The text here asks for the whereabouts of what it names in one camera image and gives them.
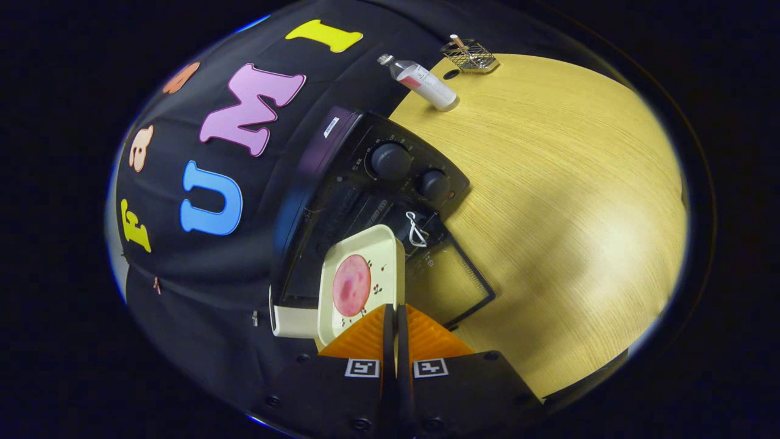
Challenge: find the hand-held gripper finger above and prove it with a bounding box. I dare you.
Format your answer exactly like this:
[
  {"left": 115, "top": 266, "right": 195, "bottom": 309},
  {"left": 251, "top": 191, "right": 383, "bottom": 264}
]
[
  {"left": 262, "top": 303, "right": 400, "bottom": 437},
  {"left": 396, "top": 303, "right": 543, "bottom": 437}
]

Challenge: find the pink ham slice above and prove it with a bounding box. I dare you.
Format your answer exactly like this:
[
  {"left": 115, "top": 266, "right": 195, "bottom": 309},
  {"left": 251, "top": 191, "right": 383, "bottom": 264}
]
[{"left": 332, "top": 254, "right": 372, "bottom": 318}]

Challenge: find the cream square plate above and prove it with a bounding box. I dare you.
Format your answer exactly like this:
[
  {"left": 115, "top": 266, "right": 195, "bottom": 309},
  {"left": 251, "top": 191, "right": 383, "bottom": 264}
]
[{"left": 317, "top": 224, "right": 406, "bottom": 347}]

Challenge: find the black toaster oven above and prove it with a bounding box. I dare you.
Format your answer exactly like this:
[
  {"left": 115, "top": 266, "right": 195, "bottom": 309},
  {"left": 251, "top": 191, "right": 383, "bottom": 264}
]
[{"left": 268, "top": 107, "right": 497, "bottom": 330}]

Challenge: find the white bread toaster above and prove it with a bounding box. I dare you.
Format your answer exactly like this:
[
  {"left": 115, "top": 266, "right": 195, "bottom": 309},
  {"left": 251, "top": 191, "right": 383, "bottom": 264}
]
[{"left": 269, "top": 287, "right": 321, "bottom": 339}]

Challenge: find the black backdrop cloth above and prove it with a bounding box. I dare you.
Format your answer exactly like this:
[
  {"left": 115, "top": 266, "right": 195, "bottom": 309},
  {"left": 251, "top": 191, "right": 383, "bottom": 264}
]
[{"left": 110, "top": 0, "right": 464, "bottom": 415}]

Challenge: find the clear plastic bottle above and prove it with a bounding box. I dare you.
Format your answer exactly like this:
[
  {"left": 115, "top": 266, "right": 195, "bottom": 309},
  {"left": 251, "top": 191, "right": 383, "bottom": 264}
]
[{"left": 377, "top": 53, "right": 459, "bottom": 112}]

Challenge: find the wire mesh basket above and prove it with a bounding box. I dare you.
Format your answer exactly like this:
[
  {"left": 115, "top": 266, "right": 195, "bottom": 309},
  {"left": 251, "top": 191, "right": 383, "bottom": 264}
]
[{"left": 440, "top": 38, "right": 500, "bottom": 74}]

